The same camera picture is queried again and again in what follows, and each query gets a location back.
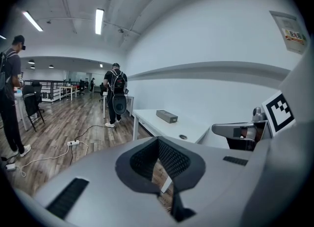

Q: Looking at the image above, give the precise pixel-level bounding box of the grey rectangular box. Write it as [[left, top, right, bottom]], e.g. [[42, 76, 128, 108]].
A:
[[156, 109, 179, 124]]

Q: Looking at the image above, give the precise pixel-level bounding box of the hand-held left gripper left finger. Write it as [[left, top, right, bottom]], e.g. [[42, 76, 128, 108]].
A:
[[14, 136, 178, 227]]

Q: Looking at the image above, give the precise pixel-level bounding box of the white cable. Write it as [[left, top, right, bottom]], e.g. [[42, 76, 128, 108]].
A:
[[18, 141, 89, 178]]

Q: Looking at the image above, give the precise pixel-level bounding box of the white desk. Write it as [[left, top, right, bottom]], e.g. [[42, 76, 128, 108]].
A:
[[102, 90, 135, 119], [13, 90, 29, 132], [131, 109, 210, 144]]

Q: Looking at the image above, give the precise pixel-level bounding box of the black cable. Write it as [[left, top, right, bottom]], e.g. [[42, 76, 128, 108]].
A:
[[69, 124, 116, 166]]

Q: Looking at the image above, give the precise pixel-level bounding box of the wooden top table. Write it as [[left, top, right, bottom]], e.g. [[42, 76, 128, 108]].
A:
[[58, 85, 78, 102]]

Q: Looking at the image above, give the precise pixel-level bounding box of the black office chair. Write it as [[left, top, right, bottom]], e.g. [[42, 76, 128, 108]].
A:
[[31, 80, 46, 113], [22, 85, 46, 133]]

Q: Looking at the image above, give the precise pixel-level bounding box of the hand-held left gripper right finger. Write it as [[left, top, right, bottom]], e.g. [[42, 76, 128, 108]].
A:
[[157, 136, 271, 227]]

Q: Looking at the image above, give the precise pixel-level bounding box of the wall poster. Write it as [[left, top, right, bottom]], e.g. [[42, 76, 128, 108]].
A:
[[269, 10, 309, 56]]

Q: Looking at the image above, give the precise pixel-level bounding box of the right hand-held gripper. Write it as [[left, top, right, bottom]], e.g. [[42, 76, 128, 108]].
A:
[[211, 49, 314, 152]]

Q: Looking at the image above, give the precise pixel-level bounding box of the ceiling tube light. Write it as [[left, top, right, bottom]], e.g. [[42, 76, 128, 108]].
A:
[[95, 8, 105, 35], [22, 11, 44, 32]]

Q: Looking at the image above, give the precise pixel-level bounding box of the black metal railing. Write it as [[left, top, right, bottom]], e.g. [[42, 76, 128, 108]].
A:
[[23, 79, 81, 103]]

